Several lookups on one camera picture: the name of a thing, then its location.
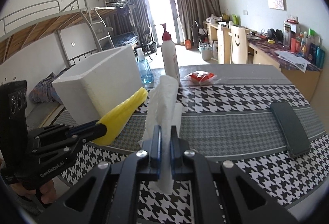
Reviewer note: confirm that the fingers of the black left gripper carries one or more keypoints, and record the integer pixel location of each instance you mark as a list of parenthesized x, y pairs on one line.
[(88, 131)]

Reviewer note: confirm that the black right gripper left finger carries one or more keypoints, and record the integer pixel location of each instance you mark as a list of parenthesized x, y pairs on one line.
[(142, 165)]

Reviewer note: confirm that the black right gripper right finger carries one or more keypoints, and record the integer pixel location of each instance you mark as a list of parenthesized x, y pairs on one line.
[(189, 165)]

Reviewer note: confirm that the white tissue paper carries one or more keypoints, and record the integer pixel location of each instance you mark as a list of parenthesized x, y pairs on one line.
[(165, 111)]

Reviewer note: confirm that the white foam box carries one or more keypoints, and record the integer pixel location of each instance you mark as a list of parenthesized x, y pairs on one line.
[(95, 86)]

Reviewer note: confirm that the blue patterned quilt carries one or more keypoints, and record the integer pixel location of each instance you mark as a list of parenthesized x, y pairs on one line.
[(44, 92)]

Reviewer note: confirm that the blue liquid clear bottle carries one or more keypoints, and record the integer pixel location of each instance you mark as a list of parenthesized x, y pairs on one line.
[(145, 71)]

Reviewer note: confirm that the houndstooth table cloth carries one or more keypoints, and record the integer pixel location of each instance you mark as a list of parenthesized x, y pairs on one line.
[(231, 120)]

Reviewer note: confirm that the red white snack packet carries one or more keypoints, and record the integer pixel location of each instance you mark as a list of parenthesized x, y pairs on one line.
[(201, 77)]

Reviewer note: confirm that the grey metal bunk bed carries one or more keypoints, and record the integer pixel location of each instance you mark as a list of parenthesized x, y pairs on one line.
[(32, 23)]

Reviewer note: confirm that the black folding chair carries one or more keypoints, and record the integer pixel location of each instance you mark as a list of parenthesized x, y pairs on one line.
[(148, 44)]

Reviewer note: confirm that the dark green phone case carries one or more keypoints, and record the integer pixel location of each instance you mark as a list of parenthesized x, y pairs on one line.
[(292, 129)]

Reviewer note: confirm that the white lotion pump bottle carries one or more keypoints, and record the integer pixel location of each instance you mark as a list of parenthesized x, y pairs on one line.
[(169, 55)]

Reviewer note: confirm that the white bucket on floor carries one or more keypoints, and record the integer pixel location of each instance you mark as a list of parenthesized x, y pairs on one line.
[(206, 51)]

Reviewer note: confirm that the smiley wooden chair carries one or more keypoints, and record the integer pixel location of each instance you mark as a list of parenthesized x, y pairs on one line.
[(239, 45)]

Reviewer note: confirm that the far wooden desk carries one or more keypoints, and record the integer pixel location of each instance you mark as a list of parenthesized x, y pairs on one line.
[(220, 40)]

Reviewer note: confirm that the wooden desk with cloth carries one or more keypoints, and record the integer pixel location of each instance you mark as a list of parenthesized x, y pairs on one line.
[(264, 53)]

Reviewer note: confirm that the brown left curtain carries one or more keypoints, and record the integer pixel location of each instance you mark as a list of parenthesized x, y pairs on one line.
[(130, 16)]

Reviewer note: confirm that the newspaper on desk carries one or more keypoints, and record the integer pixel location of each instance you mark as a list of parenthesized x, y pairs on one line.
[(291, 57)]

